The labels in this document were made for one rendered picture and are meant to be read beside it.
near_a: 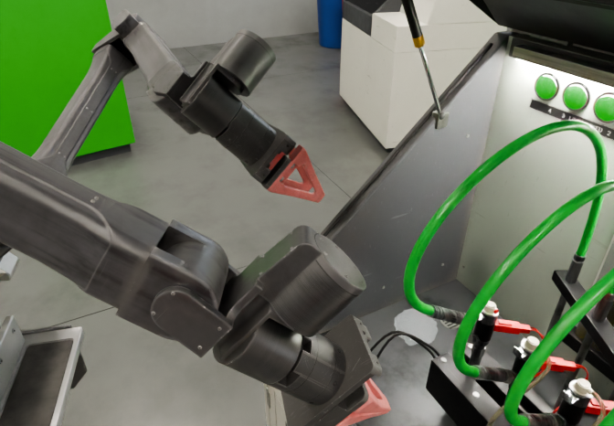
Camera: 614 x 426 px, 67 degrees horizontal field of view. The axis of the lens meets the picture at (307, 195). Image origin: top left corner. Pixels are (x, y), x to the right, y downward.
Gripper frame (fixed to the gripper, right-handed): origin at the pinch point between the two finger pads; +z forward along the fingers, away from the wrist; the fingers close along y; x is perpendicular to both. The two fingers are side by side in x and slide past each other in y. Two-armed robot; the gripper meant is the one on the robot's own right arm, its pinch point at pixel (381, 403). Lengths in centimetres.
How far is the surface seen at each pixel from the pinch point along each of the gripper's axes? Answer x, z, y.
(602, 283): 1.7, 9.5, 23.8
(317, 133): 337, 143, -31
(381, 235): 49, 27, 2
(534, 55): 47, 16, 46
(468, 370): 7.0, 16.1, 5.3
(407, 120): 283, 162, 29
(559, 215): 9.7, 7.1, 26.1
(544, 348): -0.1, 9.4, 15.1
